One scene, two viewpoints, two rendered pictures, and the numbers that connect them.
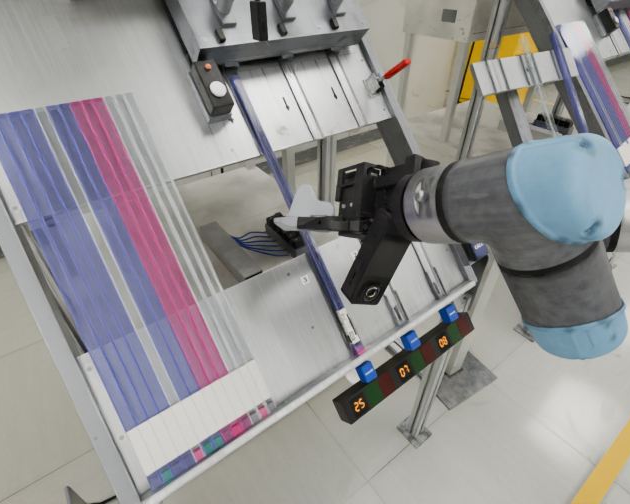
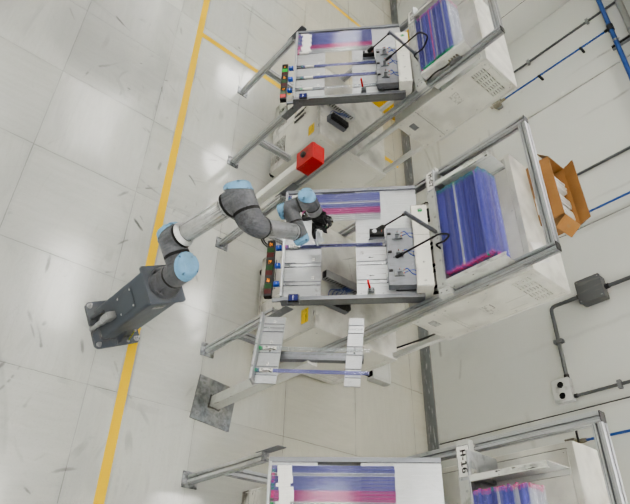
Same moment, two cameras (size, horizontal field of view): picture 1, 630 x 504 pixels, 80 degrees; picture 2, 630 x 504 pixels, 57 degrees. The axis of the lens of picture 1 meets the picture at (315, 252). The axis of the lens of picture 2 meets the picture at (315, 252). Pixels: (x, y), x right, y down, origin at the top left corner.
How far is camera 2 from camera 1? 2.78 m
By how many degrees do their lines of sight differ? 62
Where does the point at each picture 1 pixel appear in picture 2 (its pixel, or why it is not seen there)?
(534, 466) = (153, 371)
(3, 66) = (392, 199)
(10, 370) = not seen: hidden behind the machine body
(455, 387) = (205, 390)
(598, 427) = (130, 424)
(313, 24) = (391, 263)
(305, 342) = not seen: hidden behind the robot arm
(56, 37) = (399, 209)
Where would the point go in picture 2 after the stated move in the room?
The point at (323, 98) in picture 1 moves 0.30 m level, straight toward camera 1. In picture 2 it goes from (370, 270) to (336, 222)
